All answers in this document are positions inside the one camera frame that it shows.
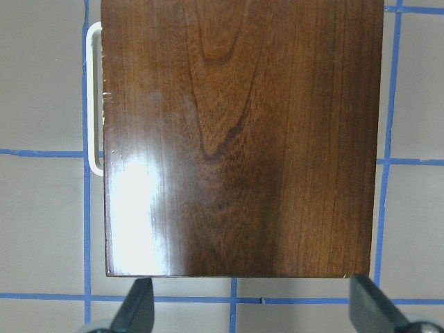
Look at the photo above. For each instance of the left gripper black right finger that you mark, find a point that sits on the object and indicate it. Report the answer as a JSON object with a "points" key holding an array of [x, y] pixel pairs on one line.
{"points": [[371, 311]]}

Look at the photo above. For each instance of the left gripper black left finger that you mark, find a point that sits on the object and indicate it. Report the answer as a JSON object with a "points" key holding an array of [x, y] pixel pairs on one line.
{"points": [[136, 313]]}

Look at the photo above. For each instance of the brown wooden drawer cabinet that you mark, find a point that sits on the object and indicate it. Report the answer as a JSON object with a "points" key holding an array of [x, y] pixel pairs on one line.
{"points": [[240, 137]]}

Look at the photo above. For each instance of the white drawer handle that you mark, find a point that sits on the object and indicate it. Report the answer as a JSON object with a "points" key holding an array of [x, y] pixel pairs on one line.
{"points": [[91, 98]]}

